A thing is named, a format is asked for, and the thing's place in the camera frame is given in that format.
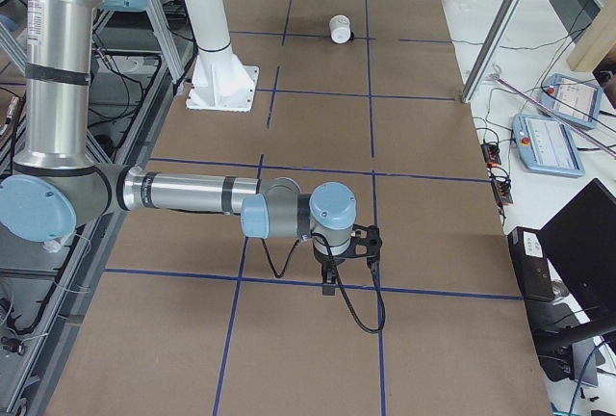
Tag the blue teach pendant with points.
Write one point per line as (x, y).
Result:
(546, 146)
(576, 100)

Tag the aluminium side frame rail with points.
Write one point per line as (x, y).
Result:
(39, 275)

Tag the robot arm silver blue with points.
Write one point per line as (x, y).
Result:
(56, 187)

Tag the brown paper table cover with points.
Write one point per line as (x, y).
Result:
(191, 318)

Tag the black laptop computer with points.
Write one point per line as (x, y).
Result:
(579, 241)

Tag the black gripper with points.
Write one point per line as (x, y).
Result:
(328, 259)

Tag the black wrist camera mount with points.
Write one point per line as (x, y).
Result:
(366, 243)

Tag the far blue teach pendant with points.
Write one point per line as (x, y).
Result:
(576, 100)

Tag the aluminium frame post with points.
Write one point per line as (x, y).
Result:
(490, 46)

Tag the black box with label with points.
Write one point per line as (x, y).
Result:
(530, 264)

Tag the near blue teach pendant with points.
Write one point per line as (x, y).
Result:
(546, 146)

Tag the orange black connector block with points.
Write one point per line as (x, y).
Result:
(491, 154)
(501, 187)

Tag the white smiley mug black handle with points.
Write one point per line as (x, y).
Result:
(340, 29)

